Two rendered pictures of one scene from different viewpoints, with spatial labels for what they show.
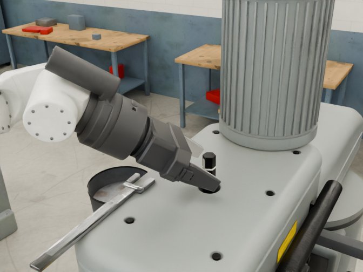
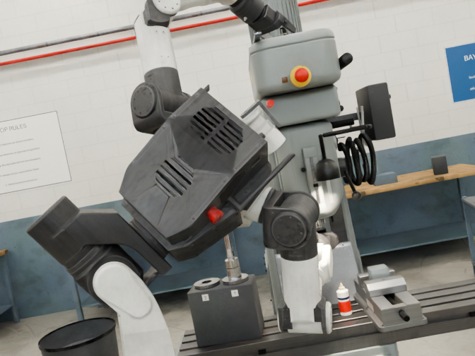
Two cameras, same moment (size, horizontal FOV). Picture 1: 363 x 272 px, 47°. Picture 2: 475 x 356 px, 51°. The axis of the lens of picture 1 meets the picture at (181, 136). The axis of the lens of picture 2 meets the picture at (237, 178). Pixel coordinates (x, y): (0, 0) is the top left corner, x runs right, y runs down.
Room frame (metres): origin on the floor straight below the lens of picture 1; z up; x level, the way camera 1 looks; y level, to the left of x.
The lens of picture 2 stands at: (-0.74, 1.03, 1.61)
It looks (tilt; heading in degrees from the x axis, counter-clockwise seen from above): 4 degrees down; 329
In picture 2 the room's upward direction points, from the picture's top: 11 degrees counter-clockwise
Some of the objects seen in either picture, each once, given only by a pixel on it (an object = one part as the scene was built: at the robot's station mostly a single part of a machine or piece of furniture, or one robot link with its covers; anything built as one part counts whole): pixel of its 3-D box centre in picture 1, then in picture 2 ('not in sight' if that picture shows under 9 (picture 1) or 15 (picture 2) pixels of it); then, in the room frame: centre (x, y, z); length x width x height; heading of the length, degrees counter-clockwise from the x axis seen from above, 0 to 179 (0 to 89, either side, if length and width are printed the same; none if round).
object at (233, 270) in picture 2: not in sight; (233, 269); (0.73, 0.23, 1.19); 0.05 x 0.05 x 0.06
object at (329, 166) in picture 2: not in sight; (326, 169); (0.40, 0.03, 1.48); 0.07 x 0.07 x 0.06
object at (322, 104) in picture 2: not in sight; (296, 109); (0.61, -0.07, 1.68); 0.34 x 0.24 x 0.10; 147
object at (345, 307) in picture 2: not in sight; (343, 298); (0.55, -0.07, 1.01); 0.04 x 0.04 x 0.11
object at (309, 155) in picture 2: not in sight; (314, 180); (0.48, 0.02, 1.45); 0.04 x 0.04 x 0.21; 57
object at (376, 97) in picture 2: not in sight; (376, 112); (0.65, -0.49, 1.62); 0.20 x 0.09 x 0.21; 147
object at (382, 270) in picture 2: not in sight; (379, 275); (0.48, -0.19, 1.07); 0.06 x 0.05 x 0.06; 59
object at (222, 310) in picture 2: not in sight; (226, 307); (0.76, 0.27, 1.06); 0.22 x 0.12 x 0.20; 51
